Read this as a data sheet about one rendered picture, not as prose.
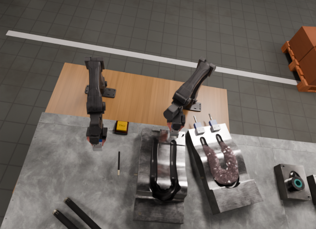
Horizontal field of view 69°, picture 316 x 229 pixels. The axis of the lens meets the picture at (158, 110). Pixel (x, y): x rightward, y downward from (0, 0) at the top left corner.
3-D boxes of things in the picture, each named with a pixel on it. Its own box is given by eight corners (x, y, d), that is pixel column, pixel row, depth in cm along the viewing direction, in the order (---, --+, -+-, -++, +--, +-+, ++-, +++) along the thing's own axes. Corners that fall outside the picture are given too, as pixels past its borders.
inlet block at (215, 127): (204, 115, 155) (207, 112, 150) (211, 114, 156) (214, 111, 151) (211, 133, 149) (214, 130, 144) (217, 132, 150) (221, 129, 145)
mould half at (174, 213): (141, 133, 145) (143, 123, 133) (181, 137, 147) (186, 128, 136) (132, 220, 120) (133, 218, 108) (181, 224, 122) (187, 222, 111)
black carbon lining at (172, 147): (151, 138, 137) (153, 132, 128) (177, 141, 138) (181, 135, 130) (146, 201, 119) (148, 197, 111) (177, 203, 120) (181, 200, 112)
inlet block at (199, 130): (189, 118, 152) (191, 114, 147) (196, 117, 153) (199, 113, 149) (195, 136, 146) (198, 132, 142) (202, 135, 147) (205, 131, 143)
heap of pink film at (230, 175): (199, 145, 140) (203, 140, 133) (225, 140, 144) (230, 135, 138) (214, 188, 128) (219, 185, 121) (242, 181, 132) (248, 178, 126)
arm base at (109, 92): (114, 91, 148) (116, 82, 152) (82, 86, 147) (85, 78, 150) (114, 98, 155) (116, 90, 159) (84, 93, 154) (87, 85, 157)
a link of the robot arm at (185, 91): (186, 103, 113) (220, 59, 121) (171, 92, 114) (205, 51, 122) (184, 111, 124) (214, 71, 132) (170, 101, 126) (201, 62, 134)
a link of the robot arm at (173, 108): (173, 124, 117) (182, 109, 108) (160, 114, 119) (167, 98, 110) (184, 112, 125) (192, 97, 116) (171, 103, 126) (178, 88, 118)
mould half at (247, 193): (186, 133, 149) (190, 125, 140) (221, 126, 156) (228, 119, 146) (212, 215, 127) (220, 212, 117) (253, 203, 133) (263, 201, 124)
